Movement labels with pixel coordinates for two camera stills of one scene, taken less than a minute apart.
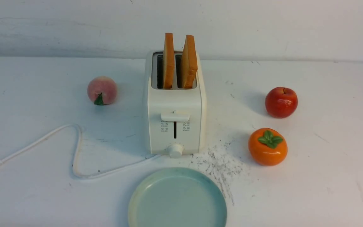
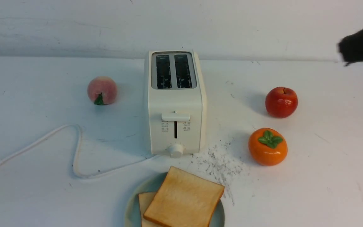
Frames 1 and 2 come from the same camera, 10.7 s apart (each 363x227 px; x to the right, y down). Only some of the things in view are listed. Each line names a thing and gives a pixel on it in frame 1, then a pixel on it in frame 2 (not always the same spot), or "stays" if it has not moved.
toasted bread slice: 168,61 → 145,199
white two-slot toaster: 177,116 stays
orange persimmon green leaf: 267,147 stays
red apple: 281,102 stays
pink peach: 101,90 stays
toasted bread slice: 189,67 → 184,199
